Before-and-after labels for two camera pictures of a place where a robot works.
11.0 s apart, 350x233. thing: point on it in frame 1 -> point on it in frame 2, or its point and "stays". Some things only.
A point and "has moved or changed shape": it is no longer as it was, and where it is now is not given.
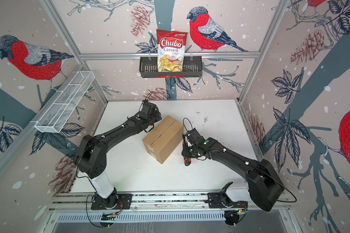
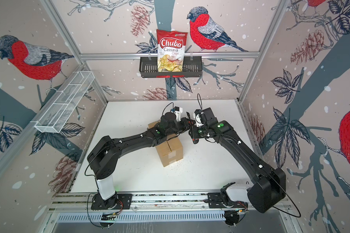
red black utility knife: (186, 152) -> (192, 127)
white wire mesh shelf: (55, 116) stays
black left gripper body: (156, 117) -> (178, 127)
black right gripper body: (194, 150) -> (200, 132)
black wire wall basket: (148, 68) stays
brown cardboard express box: (161, 143) has moved or changed shape
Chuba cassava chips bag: (171, 49) stays
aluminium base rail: (82, 201) stays
